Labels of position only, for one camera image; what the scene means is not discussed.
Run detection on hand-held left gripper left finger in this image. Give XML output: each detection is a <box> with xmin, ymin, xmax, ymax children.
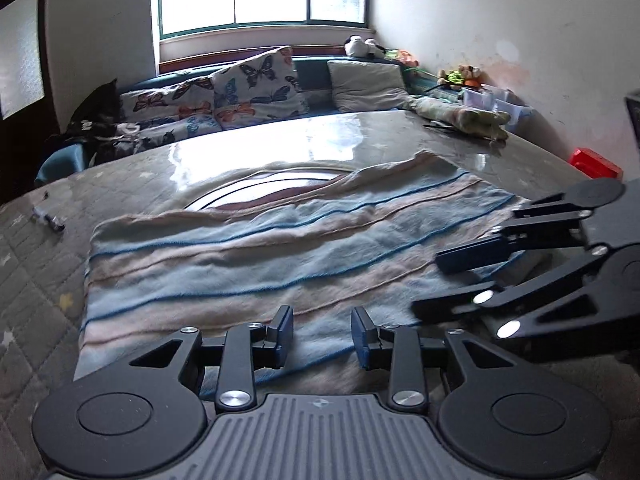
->
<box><xmin>107</xmin><ymin>305</ymin><xmax>295</xmax><ymax>412</ymax></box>

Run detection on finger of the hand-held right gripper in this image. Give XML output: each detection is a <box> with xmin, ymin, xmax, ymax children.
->
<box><xmin>411</xmin><ymin>247</ymin><xmax>618</xmax><ymax>361</ymax></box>
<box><xmin>435</xmin><ymin>191</ymin><xmax>593</xmax><ymax>275</ymax></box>

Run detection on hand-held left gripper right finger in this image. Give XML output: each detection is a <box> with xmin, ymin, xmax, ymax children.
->
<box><xmin>351</xmin><ymin>306</ymin><xmax>523</xmax><ymax>408</ymax></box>

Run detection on blue beige striped garment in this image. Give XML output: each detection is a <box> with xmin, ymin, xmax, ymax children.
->
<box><xmin>79</xmin><ymin>150</ymin><xmax>546</xmax><ymax>401</ymax></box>

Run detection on red box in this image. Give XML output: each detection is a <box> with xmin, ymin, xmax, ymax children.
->
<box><xmin>569</xmin><ymin>147</ymin><xmax>624</xmax><ymax>182</ymax></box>

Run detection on dark framed panel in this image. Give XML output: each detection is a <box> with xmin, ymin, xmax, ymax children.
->
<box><xmin>625</xmin><ymin>89</ymin><xmax>640</xmax><ymax>152</ymax></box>

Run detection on green floral folded cloth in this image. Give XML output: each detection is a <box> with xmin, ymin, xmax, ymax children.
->
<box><xmin>402</xmin><ymin>96</ymin><xmax>512</xmax><ymax>142</ymax></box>

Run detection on clear plastic box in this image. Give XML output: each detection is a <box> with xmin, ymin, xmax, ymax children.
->
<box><xmin>462</xmin><ymin>87</ymin><xmax>494</xmax><ymax>111</ymax></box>
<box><xmin>492</xmin><ymin>96</ymin><xmax>534</xmax><ymax>127</ymax></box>

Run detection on brown bear plush toy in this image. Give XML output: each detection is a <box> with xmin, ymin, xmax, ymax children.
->
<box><xmin>437</xmin><ymin>64</ymin><xmax>484</xmax><ymax>92</ymax></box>

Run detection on grey pillow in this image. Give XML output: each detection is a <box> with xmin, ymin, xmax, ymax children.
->
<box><xmin>327</xmin><ymin>59</ymin><xmax>411</xmax><ymax>113</ymax></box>

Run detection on orange green plush toy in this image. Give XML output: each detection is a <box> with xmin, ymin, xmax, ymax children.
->
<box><xmin>385</xmin><ymin>49</ymin><xmax>420</xmax><ymax>69</ymax></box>

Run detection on blue sofa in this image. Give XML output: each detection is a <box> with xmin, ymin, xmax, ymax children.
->
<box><xmin>35</xmin><ymin>55</ymin><xmax>426</xmax><ymax>186</ymax></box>

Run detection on panda plush toy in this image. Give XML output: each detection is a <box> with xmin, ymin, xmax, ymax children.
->
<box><xmin>344</xmin><ymin>35</ymin><xmax>387</xmax><ymax>59</ymax></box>

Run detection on black white patterned cloth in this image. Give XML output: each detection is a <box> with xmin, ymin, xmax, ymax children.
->
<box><xmin>75</xmin><ymin>120</ymin><xmax>173</xmax><ymax>166</ymax></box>

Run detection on large butterfly print cushion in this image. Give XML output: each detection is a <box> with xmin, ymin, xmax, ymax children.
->
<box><xmin>212</xmin><ymin>46</ymin><xmax>311</xmax><ymax>128</ymax></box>

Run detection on small dark object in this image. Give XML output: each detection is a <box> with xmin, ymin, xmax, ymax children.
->
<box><xmin>31</xmin><ymin>204</ymin><xmax>67</xmax><ymax>234</ymax></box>

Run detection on black bag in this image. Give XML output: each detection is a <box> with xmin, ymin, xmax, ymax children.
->
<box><xmin>62</xmin><ymin>78</ymin><xmax>123</xmax><ymax>138</ymax></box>

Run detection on dark door frosted glass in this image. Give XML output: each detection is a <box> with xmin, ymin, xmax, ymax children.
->
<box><xmin>0</xmin><ymin>0</ymin><xmax>66</xmax><ymax>201</ymax></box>

